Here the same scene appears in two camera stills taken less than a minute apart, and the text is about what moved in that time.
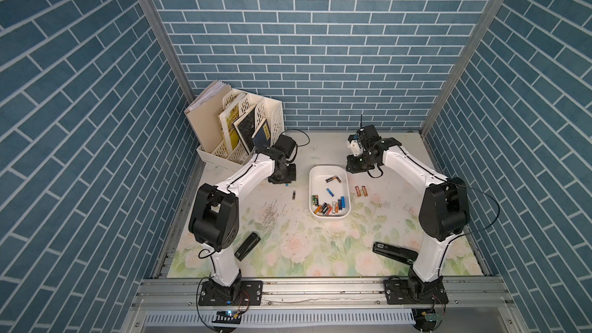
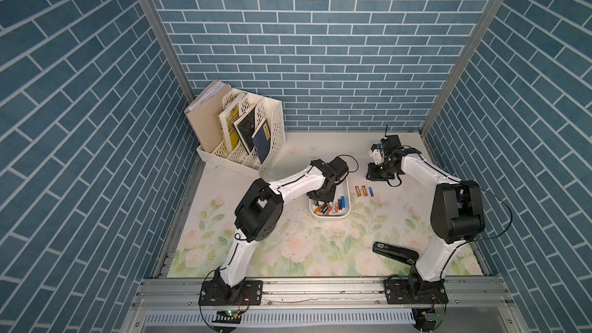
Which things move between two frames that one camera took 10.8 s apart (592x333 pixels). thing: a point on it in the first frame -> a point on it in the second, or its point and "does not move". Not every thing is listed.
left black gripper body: x=287 y=174 -> x=327 y=196
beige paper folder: x=203 y=116 does not move
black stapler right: x=401 y=253 does not move
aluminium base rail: x=326 y=295 does not move
